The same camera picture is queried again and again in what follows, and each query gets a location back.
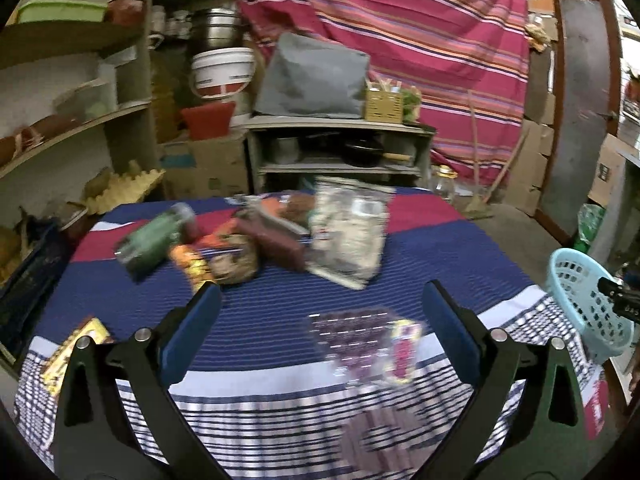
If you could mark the brown framed door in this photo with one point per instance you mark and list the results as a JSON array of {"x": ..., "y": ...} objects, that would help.
[{"x": 580, "y": 110}]

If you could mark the wooden shelf unit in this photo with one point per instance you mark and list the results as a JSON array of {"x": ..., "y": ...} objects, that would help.
[{"x": 65, "y": 45}]

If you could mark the small steel pot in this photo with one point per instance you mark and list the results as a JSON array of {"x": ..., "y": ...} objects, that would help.
[{"x": 286, "y": 150}]

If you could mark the brown cardboard box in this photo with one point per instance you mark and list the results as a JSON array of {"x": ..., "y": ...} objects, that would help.
[{"x": 210, "y": 170}]

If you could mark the white plastic bucket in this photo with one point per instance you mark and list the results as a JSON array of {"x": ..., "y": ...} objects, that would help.
[{"x": 222, "y": 72}]

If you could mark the maroon pouch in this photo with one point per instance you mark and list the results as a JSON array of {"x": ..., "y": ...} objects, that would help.
[{"x": 275, "y": 240}]

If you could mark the red plastic basin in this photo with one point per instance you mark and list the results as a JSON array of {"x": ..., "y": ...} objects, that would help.
[{"x": 207, "y": 121}]

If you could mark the striped red curtain cloth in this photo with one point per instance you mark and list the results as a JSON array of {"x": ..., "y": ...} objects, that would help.
[{"x": 400, "y": 25}]

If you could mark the green plastic jar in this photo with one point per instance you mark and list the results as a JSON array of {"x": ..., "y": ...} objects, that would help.
[{"x": 150, "y": 242}]

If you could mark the black frying pan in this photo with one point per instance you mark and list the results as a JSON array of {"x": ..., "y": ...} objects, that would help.
[{"x": 365, "y": 152}]

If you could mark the clear plastic food packet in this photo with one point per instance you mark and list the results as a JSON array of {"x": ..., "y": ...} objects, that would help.
[{"x": 350, "y": 230}]

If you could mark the orange candy wrapper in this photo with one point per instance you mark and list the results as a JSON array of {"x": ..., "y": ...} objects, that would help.
[{"x": 192, "y": 265}]

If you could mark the green leafy herbs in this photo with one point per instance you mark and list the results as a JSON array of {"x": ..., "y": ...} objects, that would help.
[{"x": 411, "y": 105}]

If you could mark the flattened cardboard boxes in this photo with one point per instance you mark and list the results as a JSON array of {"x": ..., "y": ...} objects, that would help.
[{"x": 532, "y": 160}]

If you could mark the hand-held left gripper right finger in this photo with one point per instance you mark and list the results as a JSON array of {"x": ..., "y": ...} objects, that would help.
[{"x": 452, "y": 340}]

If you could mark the broom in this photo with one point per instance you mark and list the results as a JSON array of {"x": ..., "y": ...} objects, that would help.
[{"x": 477, "y": 160}]

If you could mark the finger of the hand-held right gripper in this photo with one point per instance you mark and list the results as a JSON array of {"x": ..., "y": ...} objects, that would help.
[{"x": 609, "y": 287}]

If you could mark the egg carton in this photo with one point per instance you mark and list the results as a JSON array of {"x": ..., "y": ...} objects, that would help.
[{"x": 120, "y": 190}]

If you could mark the brown round packet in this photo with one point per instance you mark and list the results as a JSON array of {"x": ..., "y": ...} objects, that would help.
[{"x": 235, "y": 262}]

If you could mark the dark blue crate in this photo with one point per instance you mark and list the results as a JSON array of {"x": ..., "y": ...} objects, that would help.
[{"x": 30, "y": 285}]

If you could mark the clear pink-label packet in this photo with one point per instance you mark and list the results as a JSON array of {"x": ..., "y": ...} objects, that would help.
[{"x": 367, "y": 347}]

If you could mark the steel cooking pot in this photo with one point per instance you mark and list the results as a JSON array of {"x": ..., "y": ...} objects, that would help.
[{"x": 216, "y": 30}]

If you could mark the green plastic tray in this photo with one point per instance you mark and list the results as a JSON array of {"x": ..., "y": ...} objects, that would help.
[{"x": 62, "y": 11}]

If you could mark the green plastic bag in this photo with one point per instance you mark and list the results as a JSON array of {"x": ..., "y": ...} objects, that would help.
[{"x": 591, "y": 227}]

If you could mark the red printed plastic wrapper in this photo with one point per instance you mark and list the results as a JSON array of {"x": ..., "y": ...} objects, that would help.
[{"x": 597, "y": 410}]

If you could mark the grey fabric bag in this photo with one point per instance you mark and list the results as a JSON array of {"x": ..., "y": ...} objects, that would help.
[{"x": 310, "y": 77}]

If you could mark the light blue plastic basket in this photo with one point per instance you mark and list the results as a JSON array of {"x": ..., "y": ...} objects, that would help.
[{"x": 585, "y": 305}]

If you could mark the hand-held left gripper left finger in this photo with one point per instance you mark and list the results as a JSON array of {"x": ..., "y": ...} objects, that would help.
[{"x": 187, "y": 340}]

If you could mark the small grey shelf table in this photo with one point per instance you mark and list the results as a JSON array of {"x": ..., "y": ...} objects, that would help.
[{"x": 340, "y": 127}]

